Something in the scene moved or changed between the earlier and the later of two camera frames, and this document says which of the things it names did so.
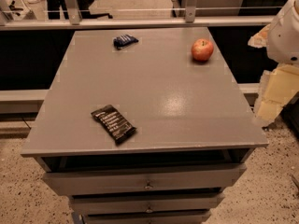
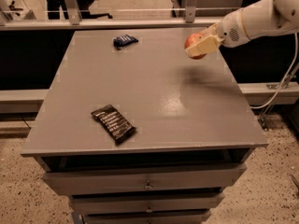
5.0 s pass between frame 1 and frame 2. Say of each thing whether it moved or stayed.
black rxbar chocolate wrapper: stayed
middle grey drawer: stayed
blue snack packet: stayed
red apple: moved
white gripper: moved
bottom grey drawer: stayed
